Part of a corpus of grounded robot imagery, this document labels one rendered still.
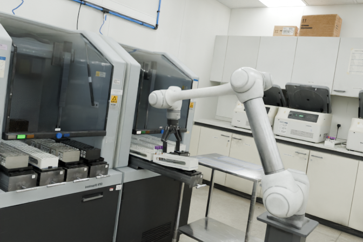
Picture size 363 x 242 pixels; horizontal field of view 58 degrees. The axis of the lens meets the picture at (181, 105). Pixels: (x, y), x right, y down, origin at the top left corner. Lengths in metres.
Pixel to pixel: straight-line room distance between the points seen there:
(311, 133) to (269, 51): 1.29
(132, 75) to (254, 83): 0.87
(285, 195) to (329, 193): 2.56
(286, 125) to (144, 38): 2.00
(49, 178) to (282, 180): 1.15
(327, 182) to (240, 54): 2.06
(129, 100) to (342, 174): 2.67
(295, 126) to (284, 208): 2.63
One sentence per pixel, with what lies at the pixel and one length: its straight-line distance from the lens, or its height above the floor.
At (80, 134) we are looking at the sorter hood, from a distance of 1.94.
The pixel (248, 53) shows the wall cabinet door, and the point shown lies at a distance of 4.77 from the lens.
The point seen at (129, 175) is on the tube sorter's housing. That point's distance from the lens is 2.20.
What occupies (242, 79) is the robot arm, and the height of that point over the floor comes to 1.40.
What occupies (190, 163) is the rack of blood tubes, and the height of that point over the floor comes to 0.87.
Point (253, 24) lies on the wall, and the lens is 5.23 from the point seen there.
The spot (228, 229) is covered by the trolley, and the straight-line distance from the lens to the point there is 2.73.
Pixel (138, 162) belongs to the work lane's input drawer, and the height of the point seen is 0.78.
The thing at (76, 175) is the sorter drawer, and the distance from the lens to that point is 1.91.
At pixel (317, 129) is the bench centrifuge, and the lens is 4.09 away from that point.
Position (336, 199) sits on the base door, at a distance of 4.13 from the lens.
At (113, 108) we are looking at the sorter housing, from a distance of 2.09.
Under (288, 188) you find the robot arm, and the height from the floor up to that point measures 0.93.
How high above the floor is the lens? 1.32
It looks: 3 degrees down
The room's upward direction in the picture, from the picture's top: 8 degrees clockwise
